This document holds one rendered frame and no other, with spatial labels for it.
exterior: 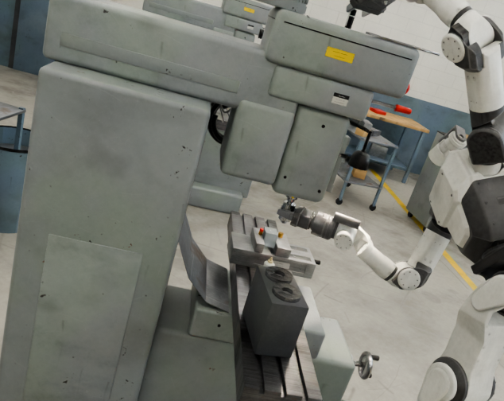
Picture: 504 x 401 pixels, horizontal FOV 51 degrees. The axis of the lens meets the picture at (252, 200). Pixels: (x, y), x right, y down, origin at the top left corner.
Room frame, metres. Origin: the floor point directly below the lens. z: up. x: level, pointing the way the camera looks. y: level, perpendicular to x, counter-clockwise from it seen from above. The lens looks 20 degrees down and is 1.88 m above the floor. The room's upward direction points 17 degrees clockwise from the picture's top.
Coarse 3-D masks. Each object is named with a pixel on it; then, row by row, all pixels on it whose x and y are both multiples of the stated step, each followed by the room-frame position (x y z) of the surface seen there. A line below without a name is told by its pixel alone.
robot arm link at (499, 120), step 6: (474, 114) 1.47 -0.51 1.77; (480, 114) 1.45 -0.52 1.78; (486, 114) 1.45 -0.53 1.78; (492, 114) 1.45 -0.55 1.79; (498, 114) 1.45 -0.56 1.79; (474, 120) 1.48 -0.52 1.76; (480, 120) 1.46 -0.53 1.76; (486, 120) 1.45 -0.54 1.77; (492, 120) 1.48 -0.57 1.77; (498, 120) 1.49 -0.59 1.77; (474, 126) 1.48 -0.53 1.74; (480, 126) 1.48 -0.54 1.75; (486, 126) 1.47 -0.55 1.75; (492, 126) 1.47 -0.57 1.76; (498, 126) 1.47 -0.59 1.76
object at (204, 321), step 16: (192, 288) 1.87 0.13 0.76; (304, 288) 1.99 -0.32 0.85; (192, 304) 1.71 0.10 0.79; (208, 304) 1.65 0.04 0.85; (192, 320) 1.61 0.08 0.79; (208, 320) 1.61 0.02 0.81; (224, 320) 1.62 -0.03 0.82; (304, 320) 1.74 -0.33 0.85; (320, 320) 1.78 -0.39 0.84; (208, 336) 1.61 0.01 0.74; (224, 336) 1.62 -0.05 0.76; (320, 336) 1.68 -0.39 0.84
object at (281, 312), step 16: (256, 272) 1.52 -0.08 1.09; (272, 272) 1.49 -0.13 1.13; (288, 272) 1.52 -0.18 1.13; (256, 288) 1.48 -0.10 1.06; (272, 288) 1.42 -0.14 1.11; (288, 288) 1.42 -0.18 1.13; (256, 304) 1.44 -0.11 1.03; (272, 304) 1.33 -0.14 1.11; (288, 304) 1.35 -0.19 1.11; (304, 304) 1.38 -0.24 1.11; (256, 320) 1.40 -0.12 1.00; (272, 320) 1.34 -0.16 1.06; (288, 320) 1.35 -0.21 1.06; (256, 336) 1.36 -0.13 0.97; (272, 336) 1.34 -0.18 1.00; (288, 336) 1.36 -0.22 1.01; (256, 352) 1.33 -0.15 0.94; (272, 352) 1.35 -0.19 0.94; (288, 352) 1.36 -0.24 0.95
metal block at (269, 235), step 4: (264, 228) 1.97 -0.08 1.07; (268, 228) 1.97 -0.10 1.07; (272, 228) 1.98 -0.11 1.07; (264, 232) 1.95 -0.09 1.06; (268, 232) 1.93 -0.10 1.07; (272, 232) 1.94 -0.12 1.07; (276, 232) 1.95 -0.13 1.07; (264, 236) 1.93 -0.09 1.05; (268, 236) 1.93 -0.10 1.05; (272, 236) 1.93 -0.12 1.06; (276, 236) 1.93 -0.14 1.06; (264, 240) 1.92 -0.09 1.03; (268, 240) 1.93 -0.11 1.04; (272, 240) 1.93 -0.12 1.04; (276, 240) 1.93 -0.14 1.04; (268, 244) 1.93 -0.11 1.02; (272, 244) 1.93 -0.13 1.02
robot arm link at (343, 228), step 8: (336, 216) 1.75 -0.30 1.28; (344, 216) 1.75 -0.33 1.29; (328, 224) 1.74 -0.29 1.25; (336, 224) 1.76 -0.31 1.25; (344, 224) 1.75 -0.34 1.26; (352, 224) 1.74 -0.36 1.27; (328, 232) 1.73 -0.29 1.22; (336, 232) 1.74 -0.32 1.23; (344, 232) 1.71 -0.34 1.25; (352, 232) 1.73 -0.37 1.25; (336, 240) 1.71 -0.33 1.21; (344, 240) 1.70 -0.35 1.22; (352, 240) 1.70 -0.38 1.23; (344, 248) 1.70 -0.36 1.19
